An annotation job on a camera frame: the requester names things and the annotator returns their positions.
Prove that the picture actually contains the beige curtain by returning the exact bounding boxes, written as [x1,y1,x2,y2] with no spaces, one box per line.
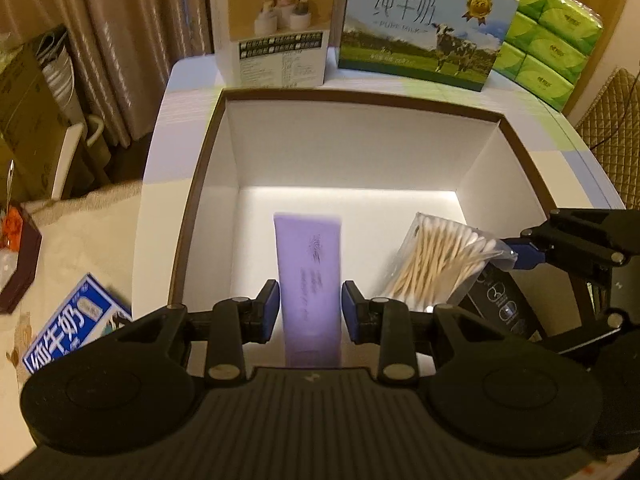
[0,0,221,148]

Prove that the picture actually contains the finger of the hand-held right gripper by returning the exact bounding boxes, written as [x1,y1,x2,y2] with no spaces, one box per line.
[504,242,628,281]
[521,207,640,253]

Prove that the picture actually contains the chair with quilted cover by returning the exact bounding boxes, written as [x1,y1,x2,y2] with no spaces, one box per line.
[575,66,640,201]

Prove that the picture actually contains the long black box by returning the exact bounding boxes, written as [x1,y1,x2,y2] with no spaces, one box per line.
[457,260,546,343]

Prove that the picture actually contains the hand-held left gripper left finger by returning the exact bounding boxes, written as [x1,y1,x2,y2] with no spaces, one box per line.
[125,280,280,387]

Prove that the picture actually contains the small orange item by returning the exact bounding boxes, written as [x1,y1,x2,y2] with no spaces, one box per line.
[0,207,26,251]

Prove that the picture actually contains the milk carton with cow print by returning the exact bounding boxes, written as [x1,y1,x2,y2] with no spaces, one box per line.
[336,0,521,93]

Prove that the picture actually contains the bag of cotton swabs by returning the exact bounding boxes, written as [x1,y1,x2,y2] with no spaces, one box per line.
[382,212,518,311]

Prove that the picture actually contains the blue milk box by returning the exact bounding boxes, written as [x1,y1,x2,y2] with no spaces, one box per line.
[22,272,133,376]

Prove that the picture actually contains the stack of green tissue packets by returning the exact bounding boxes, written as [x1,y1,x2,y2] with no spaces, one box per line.
[485,0,605,113]

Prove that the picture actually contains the white product box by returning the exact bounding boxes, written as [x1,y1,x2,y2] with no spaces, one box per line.
[206,0,341,87]

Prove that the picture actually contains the brown shoe box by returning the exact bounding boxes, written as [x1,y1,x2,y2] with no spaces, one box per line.
[169,87,558,378]

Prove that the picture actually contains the large brown cardboard box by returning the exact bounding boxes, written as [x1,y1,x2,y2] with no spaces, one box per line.
[0,42,73,201]

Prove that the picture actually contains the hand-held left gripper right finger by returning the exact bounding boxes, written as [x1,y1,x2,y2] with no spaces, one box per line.
[341,281,501,386]

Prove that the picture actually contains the stack of metal bowls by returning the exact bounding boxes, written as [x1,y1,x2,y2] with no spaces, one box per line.
[37,30,86,126]

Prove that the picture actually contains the dark wooden tray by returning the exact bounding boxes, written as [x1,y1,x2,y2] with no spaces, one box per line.
[0,202,43,316]

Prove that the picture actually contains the pen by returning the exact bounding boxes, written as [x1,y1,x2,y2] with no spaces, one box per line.
[4,159,16,211]

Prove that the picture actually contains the purple tube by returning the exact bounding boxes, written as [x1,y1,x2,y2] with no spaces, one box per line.
[272,211,346,370]

